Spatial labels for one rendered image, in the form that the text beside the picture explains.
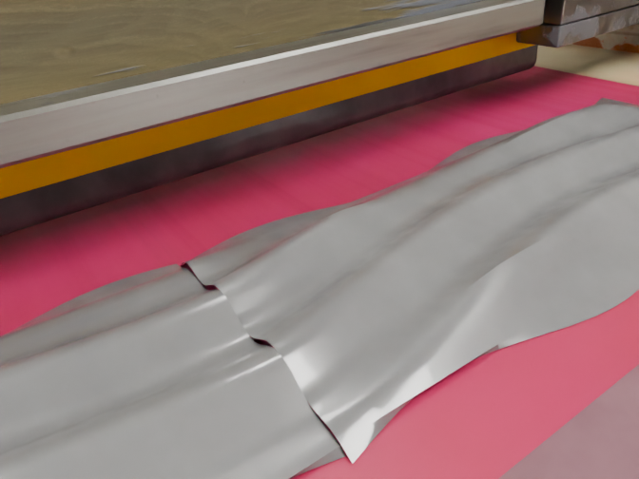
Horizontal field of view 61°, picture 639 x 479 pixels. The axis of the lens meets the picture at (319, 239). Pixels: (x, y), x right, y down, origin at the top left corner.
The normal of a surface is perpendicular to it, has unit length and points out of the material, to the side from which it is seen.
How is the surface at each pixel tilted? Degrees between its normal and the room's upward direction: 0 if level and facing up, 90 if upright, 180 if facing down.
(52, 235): 32
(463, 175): 17
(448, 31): 57
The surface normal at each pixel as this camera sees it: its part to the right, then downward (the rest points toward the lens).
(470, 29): 0.56, 0.37
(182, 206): -0.08, -0.85
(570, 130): 0.17, -0.48
